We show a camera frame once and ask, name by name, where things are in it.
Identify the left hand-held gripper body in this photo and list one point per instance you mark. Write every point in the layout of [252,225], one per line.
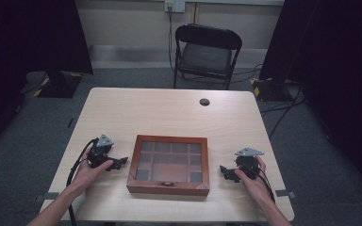
[99,152]

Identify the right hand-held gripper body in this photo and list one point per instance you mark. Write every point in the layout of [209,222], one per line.
[247,160]

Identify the wooden glass-lid box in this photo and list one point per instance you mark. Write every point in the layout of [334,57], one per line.
[169,164]

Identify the person's left hand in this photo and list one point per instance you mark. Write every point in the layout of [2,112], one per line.
[89,172]

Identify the person's right hand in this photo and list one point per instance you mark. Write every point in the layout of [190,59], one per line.
[255,184]

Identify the grey tape strip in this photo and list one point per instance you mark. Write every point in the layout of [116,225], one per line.
[46,197]
[285,193]

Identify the black yellow stand base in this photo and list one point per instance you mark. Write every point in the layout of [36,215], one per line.
[269,89]

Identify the black folding chair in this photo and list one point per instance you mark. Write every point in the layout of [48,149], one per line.
[206,55]

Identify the black curtain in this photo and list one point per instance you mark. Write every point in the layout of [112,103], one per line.
[336,62]

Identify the white wall socket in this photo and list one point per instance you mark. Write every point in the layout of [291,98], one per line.
[174,5]

